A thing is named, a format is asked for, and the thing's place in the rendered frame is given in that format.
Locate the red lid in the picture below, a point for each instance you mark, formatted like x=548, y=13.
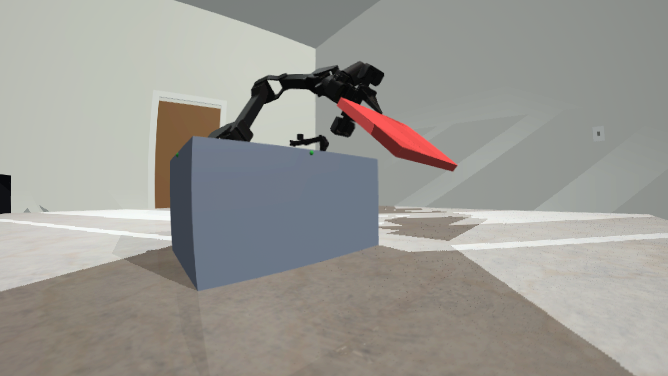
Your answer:
x=396, y=137

